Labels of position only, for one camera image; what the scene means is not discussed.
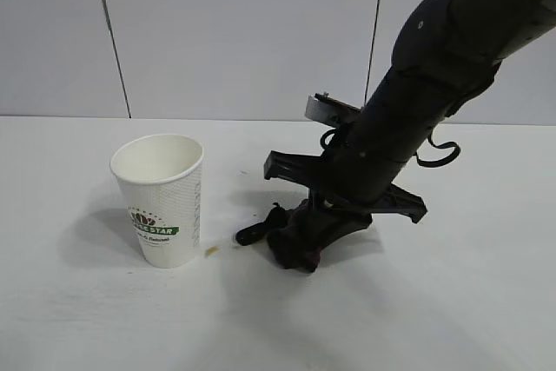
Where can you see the purple and black cloth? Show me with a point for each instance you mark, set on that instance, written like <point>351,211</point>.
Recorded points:
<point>286,240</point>

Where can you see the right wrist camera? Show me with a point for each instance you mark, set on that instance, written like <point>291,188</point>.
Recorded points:
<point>317,108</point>

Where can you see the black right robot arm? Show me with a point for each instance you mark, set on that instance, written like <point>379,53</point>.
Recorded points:
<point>434,62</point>

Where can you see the brown coffee spill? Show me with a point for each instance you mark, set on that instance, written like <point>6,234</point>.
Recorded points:
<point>211,250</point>

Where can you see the white paper coffee cup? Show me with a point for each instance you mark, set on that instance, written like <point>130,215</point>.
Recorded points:
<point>165,197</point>

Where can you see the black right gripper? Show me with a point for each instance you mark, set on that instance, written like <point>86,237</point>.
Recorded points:
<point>369,171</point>

